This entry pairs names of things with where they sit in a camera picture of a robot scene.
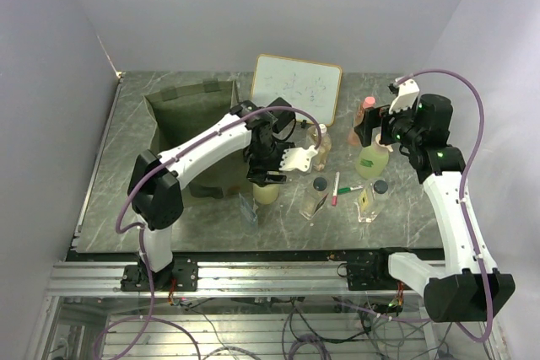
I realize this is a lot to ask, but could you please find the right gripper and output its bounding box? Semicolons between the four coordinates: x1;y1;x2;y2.
354;97;423;149

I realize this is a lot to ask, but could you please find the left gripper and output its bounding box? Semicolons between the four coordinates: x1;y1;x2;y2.
247;138;296;187

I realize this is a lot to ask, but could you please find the yellow-green lotion bottle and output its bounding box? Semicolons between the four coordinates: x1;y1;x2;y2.
253;184;280;205

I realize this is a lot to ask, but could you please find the clear bottle black label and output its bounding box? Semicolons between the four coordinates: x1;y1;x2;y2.
300;176;330;220

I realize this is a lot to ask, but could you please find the clear bottle yellow label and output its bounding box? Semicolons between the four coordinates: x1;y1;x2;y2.
359;178;389;223

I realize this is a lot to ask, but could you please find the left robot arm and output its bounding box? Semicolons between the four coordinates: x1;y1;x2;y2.
122;98;297;290

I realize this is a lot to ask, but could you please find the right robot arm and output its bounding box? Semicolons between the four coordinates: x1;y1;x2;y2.
354;94;516;324

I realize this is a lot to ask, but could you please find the green canvas bag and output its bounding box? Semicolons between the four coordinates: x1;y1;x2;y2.
143;79;252;207

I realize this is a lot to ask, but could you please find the orange bottle pink cap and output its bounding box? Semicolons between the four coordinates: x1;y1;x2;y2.
347;96;375;146

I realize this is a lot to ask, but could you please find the green bottle beige pump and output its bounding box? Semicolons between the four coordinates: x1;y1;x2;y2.
355;134;393;180

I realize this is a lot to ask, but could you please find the amber pump soap bottle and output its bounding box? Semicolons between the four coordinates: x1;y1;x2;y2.
305;124;332;171

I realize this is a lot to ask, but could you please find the pink whiteboard marker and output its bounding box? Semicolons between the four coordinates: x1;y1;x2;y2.
331;171;341;207

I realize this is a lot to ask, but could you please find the small whiteboard with stand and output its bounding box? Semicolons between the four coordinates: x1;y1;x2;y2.
250;54;343;126

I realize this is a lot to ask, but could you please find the green whiteboard marker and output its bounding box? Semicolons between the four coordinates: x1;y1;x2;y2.
337;185;364;195

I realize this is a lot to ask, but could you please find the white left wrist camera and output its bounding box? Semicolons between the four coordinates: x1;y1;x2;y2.
279;146;318;173

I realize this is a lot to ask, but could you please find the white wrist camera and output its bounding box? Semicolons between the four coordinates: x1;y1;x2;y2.
279;146;318;173
389;77;420;115

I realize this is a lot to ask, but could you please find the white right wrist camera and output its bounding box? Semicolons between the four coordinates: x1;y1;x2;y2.
389;77;420;115

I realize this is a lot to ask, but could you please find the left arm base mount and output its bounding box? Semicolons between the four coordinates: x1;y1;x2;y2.
120;260;199;293

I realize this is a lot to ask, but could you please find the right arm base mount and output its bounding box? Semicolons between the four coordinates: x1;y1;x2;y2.
345;249;397;291

